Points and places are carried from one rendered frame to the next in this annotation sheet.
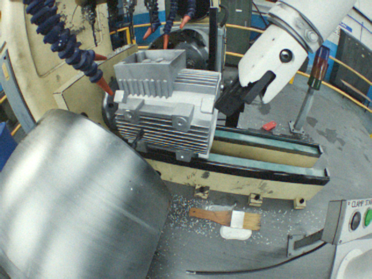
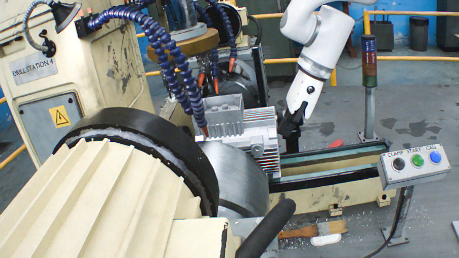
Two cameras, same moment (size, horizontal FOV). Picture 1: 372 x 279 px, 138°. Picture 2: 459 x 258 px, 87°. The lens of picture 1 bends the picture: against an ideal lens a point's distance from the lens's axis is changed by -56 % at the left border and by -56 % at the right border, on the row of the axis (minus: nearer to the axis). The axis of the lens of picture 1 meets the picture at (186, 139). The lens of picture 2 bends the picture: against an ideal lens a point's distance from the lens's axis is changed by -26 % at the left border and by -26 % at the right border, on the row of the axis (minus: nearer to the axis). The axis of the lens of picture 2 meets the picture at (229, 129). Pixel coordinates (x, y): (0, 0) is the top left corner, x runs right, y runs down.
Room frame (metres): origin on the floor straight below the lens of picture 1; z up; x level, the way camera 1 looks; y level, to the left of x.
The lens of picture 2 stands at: (-0.42, 0.15, 1.46)
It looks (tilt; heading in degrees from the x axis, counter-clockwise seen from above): 27 degrees down; 352
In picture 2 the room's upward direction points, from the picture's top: 11 degrees counter-clockwise
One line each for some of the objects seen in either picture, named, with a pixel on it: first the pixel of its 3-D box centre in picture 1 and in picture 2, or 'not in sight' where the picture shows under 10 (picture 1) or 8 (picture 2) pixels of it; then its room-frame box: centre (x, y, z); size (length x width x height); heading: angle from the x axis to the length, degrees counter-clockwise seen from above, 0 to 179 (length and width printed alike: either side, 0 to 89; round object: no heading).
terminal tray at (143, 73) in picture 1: (152, 71); (220, 116); (0.33, 0.06, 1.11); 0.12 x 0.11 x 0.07; 72
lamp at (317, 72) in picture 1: (317, 72); (369, 67); (0.47, -0.52, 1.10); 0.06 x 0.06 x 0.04
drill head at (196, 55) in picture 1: (185, 57); (227, 93); (0.65, -0.01, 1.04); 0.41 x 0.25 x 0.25; 164
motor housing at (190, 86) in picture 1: (172, 108); (241, 146); (0.32, 0.03, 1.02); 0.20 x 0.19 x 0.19; 72
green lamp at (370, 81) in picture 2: (314, 81); (369, 78); (0.47, -0.52, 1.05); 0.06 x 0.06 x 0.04
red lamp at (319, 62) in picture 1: (320, 62); (369, 55); (0.47, -0.52, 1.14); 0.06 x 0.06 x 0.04
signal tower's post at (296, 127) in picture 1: (311, 90); (369, 89); (0.47, -0.52, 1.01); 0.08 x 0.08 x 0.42; 74
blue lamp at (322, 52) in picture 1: (322, 52); (368, 43); (0.47, -0.52, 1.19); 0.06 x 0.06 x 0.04
